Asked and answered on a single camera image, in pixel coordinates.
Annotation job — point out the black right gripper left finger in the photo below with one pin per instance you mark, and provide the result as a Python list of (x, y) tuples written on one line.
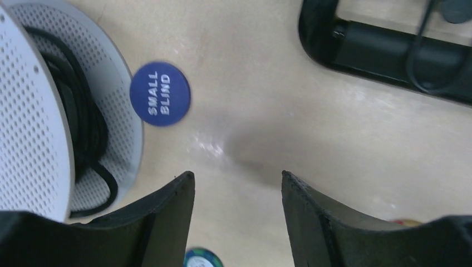
[(152, 231)]

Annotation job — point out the red poker chip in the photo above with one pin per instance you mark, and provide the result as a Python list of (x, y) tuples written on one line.
[(407, 222)]

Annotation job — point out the blue small blind button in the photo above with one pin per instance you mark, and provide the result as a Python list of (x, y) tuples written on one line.
[(160, 94)]

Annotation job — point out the white perforated cable spool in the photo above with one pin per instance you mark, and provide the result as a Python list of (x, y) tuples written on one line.
[(37, 172)]

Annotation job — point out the green fifty poker chip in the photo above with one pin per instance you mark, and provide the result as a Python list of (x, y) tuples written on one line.
[(201, 257)]

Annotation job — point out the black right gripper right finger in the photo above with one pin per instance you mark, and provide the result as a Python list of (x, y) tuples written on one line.
[(325, 232)]

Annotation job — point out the black poker set case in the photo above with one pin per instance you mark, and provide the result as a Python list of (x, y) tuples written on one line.
[(431, 66)]

